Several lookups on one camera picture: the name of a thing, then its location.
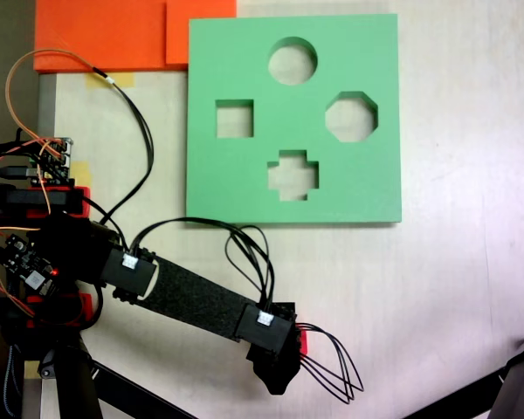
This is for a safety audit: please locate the long black cable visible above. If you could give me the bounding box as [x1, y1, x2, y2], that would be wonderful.
[91, 65, 155, 226]

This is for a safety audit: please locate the braided blue white cable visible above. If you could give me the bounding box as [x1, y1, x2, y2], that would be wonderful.
[2, 342, 18, 418]

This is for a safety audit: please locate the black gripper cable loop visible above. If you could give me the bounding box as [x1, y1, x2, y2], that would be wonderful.
[296, 321, 366, 403]

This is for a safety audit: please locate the wide yellow tape strip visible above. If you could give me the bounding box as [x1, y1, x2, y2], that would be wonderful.
[84, 72, 135, 90]

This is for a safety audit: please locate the circuit board with wires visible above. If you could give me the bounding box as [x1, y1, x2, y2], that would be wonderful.
[28, 136, 76, 187]

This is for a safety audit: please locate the black elbow cable loop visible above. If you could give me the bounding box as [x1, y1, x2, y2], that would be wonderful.
[130, 216, 275, 309]

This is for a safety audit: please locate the green shape sorter board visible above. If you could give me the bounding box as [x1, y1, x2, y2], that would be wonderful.
[184, 12, 403, 228]

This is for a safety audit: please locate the red orange wire bundle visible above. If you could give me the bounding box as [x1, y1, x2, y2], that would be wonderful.
[0, 244, 40, 324]

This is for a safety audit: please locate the orange wire loop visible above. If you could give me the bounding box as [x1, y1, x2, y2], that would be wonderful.
[4, 49, 98, 158]

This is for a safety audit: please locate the black notched tripod leg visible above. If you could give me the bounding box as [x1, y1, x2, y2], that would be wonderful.
[401, 326, 524, 419]

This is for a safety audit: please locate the red and black clamp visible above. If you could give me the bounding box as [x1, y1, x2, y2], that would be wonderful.
[0, 182, 92, 218]

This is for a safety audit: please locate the black driver circuit board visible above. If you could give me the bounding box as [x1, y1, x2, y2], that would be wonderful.
[0, 233, 58, 293]

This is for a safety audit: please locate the large orange flat block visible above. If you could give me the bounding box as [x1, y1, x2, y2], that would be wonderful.
[33, 0, 168, 74]

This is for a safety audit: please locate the black USB plug cable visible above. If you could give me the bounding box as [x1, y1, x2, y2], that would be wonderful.
[0, 164, 34, 179]

